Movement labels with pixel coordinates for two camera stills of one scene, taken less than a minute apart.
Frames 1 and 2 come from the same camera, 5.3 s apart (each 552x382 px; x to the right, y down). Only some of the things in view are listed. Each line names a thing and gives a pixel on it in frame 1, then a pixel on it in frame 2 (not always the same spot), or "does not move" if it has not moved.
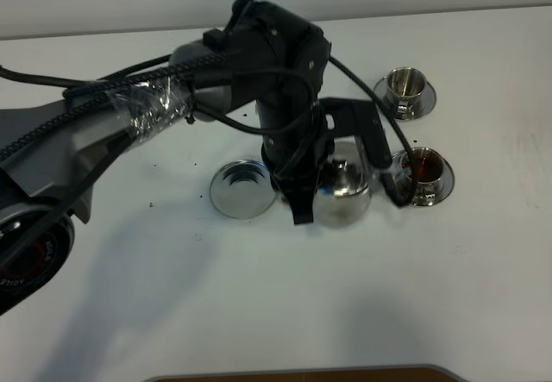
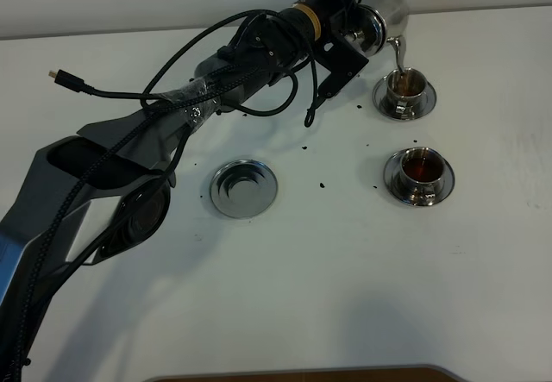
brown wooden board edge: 418,373 does not move
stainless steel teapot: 342,197 -> 380,16
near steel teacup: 427,166 does not move
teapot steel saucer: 243,189 does not move
